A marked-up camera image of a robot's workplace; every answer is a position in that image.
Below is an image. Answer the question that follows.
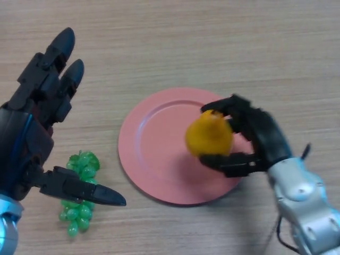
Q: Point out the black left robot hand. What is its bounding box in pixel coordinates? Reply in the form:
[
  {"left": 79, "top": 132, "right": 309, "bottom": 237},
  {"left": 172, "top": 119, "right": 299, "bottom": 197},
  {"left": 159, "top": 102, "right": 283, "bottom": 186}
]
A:
[{"left": 0, "top": 27, "right": 127, "bottom": 207}]

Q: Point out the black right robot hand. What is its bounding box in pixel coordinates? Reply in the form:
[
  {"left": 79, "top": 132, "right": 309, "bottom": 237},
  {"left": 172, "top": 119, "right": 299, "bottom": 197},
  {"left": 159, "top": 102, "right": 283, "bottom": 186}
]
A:
[{"left": 199, "top": 93, "right": 293, "bottom": 179}]

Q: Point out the yellow pear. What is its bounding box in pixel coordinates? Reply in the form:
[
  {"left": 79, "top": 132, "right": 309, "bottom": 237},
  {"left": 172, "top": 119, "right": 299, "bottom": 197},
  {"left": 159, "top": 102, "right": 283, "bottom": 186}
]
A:
[{"left": 185, "top": 109, "right": 234, "bottom": 158}]

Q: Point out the pink round plate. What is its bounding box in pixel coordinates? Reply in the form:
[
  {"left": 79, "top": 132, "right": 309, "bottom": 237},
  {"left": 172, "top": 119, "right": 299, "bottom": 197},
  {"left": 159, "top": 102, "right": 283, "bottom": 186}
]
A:
[{"left": 118, "top": 87, "right": 253, "bottom": 207}]

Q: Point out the green grape bunch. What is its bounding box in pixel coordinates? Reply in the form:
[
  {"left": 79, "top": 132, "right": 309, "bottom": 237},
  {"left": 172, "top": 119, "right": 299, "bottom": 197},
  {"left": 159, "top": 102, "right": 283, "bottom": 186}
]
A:
[{"left": 58, "top": 149, "right": 101, "bottom": 237}]

